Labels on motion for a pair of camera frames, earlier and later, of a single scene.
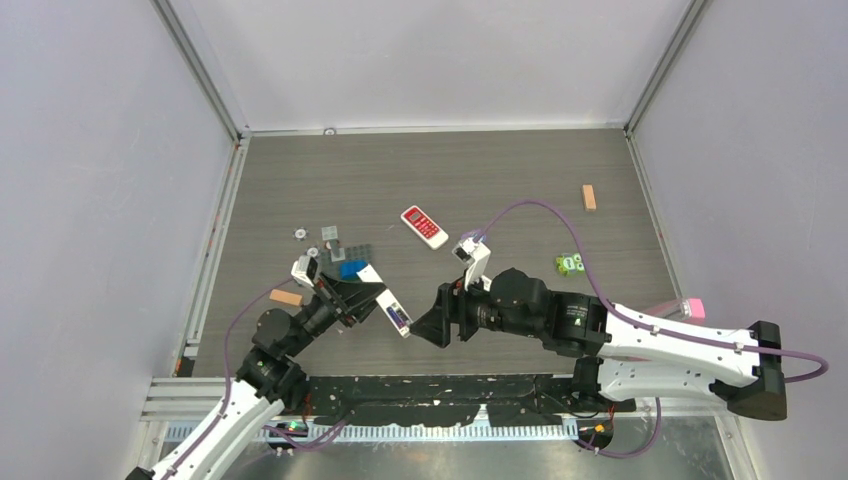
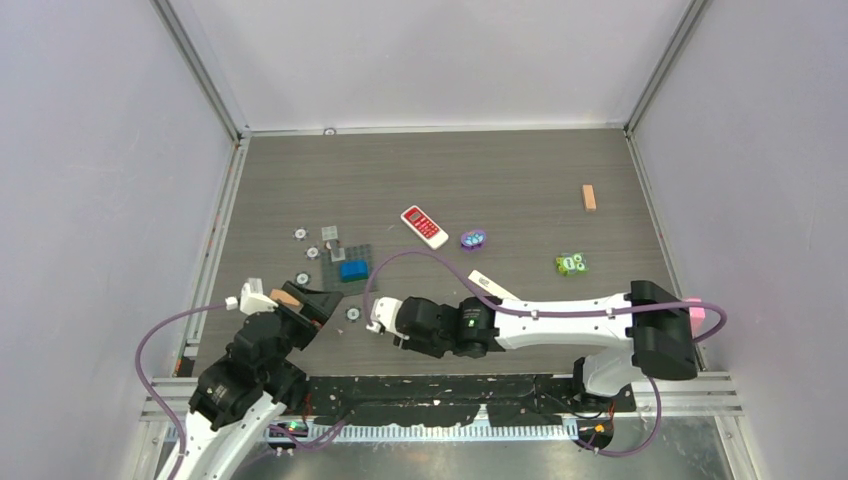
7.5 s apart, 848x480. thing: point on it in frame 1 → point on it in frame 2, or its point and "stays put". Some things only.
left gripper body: [328, 294] → [300, 319]
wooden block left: [286, 297] stays put
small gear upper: [300, 233] stays put
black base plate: [519, 400] stays put
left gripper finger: [357, 297] → [319, 305]
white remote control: [433, 235] stays put
